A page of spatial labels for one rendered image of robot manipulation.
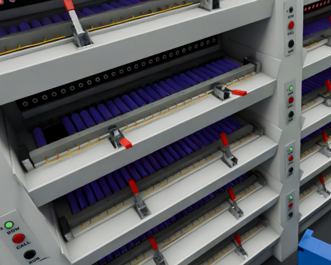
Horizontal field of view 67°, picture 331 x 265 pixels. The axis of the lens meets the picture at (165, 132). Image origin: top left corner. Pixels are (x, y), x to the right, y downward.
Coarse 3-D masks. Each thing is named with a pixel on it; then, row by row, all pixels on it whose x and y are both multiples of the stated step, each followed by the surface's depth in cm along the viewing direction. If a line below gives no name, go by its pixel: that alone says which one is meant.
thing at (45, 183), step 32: (160, 64) 66; (256, 64) 65; (256, 96) 63; (160, 128) 53; (192, 128) 57; (64, 160) 48; (96, 160) 47; (128, 160) 51; (32, 192) 43; (64, 192) 47
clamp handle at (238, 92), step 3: (222, 87) 58; (222, 90) 58; (225, 90) 57; (228, 90) 56; (231, 90) 56; (234, 90) 55; (237, 90) 54; (240, 90) 54; (243, 90) 53; (231, 93) 55; (234, 93) 54; (237, 93) 53; (240, 93) 53; (243, 93) 52; (246, 93) 53
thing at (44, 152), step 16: (208, 80) 61; (224, 80) 62; (176, 96) 57; (192, 96) 59; (128, 112) 54; (144, 112) 54; (160, 112) 55; (96, 128) 51; (48, 144) 48; (64, 144) 48; (80, 144) 50; (32, 160) 46
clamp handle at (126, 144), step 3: (114, 132) 48; (117, 132) 49; (117, 135) 49; (120, 135) 49; (117, 138) 48; (120, 138) 47; (123, 138) 46; (120, 141) 45; (123, 141) 45; (126, 141) 44; (129, 141) 44; (123, 144) 44; (126, 144) 43; (129, 144) 43; (126, 147) 43; (129, 147) 43
